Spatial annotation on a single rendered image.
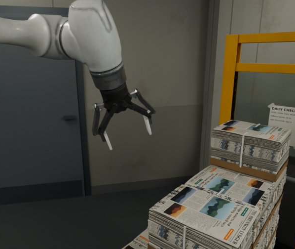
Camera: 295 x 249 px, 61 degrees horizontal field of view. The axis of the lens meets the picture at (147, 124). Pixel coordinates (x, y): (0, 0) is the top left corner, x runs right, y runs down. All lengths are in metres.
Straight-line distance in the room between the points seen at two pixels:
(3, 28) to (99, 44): 0.19
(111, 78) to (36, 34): 0.20
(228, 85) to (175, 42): 1.23
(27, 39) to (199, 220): 0.87
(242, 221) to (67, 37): 0.92
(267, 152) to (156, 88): 1.86
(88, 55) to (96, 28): 0.07
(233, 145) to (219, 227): 0.57
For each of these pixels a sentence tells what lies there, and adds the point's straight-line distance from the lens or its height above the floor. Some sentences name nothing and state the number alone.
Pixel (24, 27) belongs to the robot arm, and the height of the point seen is 1.77.
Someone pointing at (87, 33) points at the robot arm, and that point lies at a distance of 0.59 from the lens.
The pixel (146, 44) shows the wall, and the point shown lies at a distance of 2.97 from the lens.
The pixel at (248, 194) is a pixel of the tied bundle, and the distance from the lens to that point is 1.34.
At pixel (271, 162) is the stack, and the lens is 1.46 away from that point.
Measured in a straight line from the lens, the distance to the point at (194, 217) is 1.11.
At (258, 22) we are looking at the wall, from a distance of 3.55.
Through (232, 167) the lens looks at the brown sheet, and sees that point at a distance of 1.54.
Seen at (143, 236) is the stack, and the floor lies 0.60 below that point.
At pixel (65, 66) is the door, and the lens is 2.87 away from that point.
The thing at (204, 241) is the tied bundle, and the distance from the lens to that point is 1.05.
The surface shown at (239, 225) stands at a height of 1.07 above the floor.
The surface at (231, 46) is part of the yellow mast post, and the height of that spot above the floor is 1.77.
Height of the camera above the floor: 1.71
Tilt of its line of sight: 16 degrees down
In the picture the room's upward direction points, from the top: straight up
